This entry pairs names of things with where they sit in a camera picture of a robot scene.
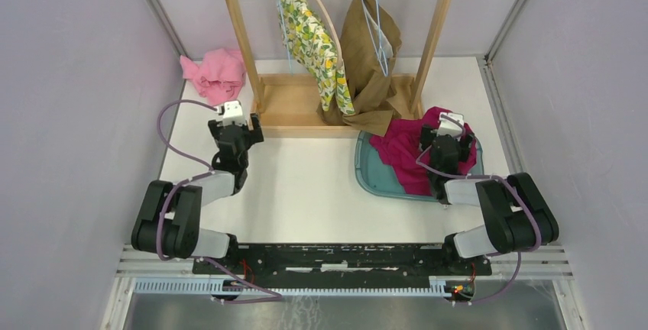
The white slotted cable duct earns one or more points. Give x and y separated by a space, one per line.
227 286

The beige wooden hanger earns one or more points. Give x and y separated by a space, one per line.
319 4

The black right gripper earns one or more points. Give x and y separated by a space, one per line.
464 149

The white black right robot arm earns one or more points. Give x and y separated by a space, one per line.
516 217

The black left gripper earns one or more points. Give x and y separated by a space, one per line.
257 136

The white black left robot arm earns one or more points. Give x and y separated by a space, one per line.
168 223

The magenta cloth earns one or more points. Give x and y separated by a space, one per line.
400 148

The yellow patterned cloth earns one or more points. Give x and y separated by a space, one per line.
313 48

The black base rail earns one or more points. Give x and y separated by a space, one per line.
349 266

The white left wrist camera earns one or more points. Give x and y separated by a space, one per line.
230 113

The wooden clothes rack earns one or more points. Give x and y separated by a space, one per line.
287 104

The pink crumpled cloth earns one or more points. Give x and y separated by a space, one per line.
220 76

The brown skirt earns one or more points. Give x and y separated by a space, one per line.
370 89

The teal plastic basket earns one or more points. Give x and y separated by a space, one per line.
379 179

